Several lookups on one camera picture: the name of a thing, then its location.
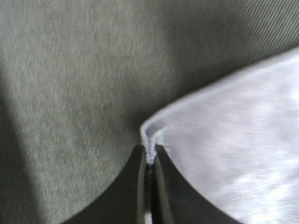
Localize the grey-purple microfibre towel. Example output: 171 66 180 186
140 49 299 224

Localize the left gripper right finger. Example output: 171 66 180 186
151 145 239 224

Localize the black table cloth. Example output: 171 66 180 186
0 0 299 224

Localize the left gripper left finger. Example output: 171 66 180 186
65 146 146 224

